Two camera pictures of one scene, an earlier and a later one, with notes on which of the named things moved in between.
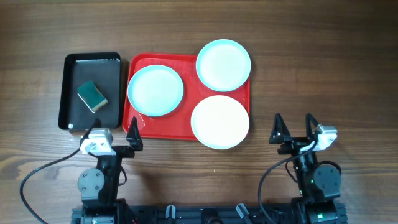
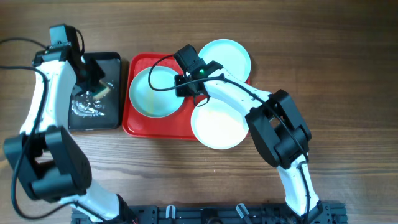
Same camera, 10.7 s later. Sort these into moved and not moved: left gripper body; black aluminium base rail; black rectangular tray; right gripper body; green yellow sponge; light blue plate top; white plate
Moved: left gripper body; green yellow sponge; right gripper body
Not moved: black rectangular tray; white plate; light blue plate top; black aluminium base rail
